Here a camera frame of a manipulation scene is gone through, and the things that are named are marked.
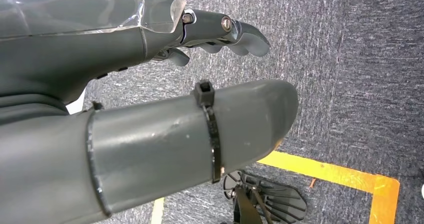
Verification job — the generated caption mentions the ribbed left robot arm sleeve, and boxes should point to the ribbed left robot arm sleeve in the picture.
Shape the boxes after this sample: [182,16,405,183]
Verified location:
[0,94,70,126]

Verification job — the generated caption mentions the black ribbed plastic base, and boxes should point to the black ribbed plastic base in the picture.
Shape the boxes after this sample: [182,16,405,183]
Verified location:
[222,170,307,224]

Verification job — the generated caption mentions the yellow floor tape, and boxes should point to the yellow floor tape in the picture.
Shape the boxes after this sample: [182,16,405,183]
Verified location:
[257,151,401,224]

